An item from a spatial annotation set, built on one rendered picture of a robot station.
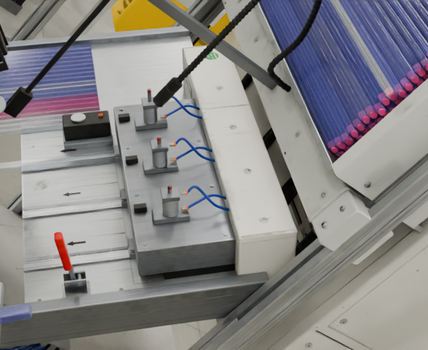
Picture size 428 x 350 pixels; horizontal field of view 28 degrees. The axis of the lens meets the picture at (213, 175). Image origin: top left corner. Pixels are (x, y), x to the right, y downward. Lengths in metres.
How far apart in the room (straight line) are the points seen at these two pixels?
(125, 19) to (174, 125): 3.17
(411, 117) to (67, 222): 0.54
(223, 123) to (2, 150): 1.55
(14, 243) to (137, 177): 0.67
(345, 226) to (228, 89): 0.41
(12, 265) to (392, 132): 1.01
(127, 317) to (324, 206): 0.31
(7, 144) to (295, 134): 1.68
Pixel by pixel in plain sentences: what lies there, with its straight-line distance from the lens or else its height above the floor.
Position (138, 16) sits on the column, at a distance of 4.53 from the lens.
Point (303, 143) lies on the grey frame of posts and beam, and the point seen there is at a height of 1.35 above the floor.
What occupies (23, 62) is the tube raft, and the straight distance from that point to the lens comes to 1.66.
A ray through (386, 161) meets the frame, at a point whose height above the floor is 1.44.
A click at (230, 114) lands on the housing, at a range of 1.37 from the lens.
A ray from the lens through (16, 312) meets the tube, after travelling 0.97.
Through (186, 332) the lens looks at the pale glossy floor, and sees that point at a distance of 3.37.
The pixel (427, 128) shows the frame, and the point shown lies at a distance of 1.07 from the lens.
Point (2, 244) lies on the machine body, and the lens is 1.88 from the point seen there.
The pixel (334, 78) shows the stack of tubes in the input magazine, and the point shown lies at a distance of 1.19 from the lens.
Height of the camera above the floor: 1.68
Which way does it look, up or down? 22 degrees down
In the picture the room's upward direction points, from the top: 46 degrees clockwise
